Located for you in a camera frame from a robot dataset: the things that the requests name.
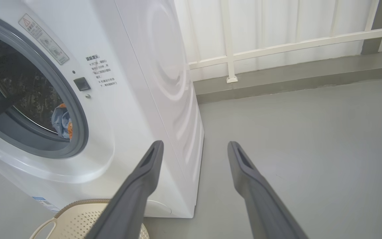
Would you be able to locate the blue cartoon print garment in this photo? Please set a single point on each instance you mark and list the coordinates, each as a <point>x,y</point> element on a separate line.
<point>60,119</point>

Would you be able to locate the grey rubber door seal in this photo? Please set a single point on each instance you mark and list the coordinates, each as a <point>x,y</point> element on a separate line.
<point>78,126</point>

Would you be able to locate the black square door latch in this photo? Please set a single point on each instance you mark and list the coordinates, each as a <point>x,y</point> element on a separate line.
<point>82,84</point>

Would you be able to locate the grey warning sticker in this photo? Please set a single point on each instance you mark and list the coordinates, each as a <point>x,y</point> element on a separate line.
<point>45,39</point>

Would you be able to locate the cream perforated laundry basket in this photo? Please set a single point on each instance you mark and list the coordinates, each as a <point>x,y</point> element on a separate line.
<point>78,222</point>

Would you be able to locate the steel washer drum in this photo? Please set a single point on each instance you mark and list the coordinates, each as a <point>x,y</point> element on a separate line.
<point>28,83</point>

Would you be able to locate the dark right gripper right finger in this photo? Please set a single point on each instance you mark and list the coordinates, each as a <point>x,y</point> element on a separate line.
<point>264,205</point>

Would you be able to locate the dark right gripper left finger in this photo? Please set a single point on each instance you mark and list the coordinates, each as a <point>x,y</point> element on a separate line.
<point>134,199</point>

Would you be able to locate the white metal railing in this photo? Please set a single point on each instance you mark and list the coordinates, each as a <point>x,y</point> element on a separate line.
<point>277,48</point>

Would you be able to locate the grey column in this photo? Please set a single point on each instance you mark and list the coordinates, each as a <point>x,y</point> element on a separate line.
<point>376,26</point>

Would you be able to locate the white front-load washing machine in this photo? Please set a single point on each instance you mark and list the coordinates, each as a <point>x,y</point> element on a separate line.
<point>134,99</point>

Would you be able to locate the blue energy label sticker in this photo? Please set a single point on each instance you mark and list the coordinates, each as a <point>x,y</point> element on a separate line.
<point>45,202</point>

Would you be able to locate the round white filter cover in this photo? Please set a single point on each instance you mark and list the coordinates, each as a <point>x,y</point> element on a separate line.
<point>159,207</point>

